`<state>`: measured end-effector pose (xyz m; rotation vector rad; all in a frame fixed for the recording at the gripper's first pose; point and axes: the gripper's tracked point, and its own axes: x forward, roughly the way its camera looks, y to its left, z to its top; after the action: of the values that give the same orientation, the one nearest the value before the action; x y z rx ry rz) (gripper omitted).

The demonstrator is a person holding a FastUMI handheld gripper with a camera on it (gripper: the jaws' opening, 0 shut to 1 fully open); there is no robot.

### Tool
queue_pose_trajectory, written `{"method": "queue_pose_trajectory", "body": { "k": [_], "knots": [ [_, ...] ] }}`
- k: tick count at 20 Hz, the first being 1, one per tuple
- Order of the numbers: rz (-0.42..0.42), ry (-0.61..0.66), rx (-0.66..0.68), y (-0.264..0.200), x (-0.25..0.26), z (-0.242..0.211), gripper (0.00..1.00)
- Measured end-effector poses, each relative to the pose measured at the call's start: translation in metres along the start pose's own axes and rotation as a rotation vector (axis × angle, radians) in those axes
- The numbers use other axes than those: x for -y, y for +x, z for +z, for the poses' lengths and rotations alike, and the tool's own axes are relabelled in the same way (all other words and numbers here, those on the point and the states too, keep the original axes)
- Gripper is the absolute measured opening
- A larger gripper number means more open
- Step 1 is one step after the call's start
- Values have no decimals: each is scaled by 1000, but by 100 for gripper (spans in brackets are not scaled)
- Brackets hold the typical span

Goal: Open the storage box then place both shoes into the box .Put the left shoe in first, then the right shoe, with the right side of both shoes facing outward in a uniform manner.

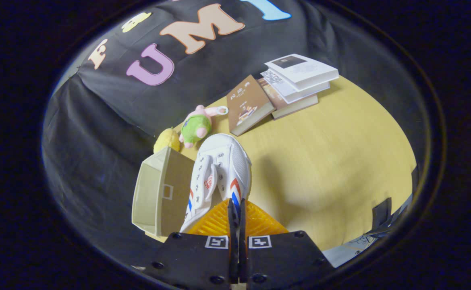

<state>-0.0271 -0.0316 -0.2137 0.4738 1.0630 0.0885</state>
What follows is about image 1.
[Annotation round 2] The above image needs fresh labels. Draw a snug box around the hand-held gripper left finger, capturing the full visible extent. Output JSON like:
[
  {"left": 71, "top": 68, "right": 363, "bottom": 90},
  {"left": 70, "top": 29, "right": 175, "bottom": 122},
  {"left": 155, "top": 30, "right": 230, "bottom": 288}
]
[{"left": 143, "top": 198, "right": 240, "bottom": 287}]

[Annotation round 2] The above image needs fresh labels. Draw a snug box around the green and pink plush toy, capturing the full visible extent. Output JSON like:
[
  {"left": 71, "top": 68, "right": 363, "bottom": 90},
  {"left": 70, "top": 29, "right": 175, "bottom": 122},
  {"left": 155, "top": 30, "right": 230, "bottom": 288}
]
[{"left": 179, "top": 105, "right": 228, "bottom": 149}]

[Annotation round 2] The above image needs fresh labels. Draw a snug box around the yellow plush toy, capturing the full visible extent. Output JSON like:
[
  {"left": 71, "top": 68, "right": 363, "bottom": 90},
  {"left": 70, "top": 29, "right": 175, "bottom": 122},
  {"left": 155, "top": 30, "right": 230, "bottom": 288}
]
[{"left": 153, "top": 128, "right": 181, "bottom": 153}]

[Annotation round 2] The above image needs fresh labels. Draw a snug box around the brown cover book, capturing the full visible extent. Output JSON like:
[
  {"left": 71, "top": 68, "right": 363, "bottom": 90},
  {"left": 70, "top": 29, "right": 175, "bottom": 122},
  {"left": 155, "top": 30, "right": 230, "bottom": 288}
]
[{"left": 226, "top": 75, "right": 276, "bottom": 137}]

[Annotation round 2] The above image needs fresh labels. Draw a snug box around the white striped canvas shoe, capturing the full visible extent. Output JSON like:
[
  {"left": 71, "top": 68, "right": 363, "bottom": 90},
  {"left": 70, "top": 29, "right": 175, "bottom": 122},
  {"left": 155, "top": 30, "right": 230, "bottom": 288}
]
[{"left": 179, "top": 133, "right": 253, "bottom": 234}]

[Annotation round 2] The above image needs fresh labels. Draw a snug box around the white book with dark photo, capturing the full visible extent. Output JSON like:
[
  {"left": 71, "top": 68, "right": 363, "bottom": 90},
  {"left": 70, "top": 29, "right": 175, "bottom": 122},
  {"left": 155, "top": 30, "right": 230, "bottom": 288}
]
[{"left": 264, "top": 54, "right": 340, "bottom": 92}]

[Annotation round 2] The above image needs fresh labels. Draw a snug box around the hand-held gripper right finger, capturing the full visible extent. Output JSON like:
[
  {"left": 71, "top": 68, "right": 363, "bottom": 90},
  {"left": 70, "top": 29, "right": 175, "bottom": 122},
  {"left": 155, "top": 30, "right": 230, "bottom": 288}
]
[{"left": 239, "top": 198, "right": 334, "bottom": 288}]

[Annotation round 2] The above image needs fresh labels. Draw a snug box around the beige storage box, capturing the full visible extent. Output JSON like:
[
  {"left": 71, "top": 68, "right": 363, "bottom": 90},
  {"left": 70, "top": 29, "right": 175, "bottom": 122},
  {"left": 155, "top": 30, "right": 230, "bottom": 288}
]
[{"left": 132, "top": 147, "right": 195, "bottom": 237}]

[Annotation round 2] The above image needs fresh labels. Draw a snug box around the white patterned cover book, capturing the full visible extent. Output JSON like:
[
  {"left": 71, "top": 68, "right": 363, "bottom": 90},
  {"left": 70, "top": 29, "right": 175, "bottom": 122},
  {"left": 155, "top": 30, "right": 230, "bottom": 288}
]
[{"left": 260, "top": 70, "right": 331, "bottom": 104}]

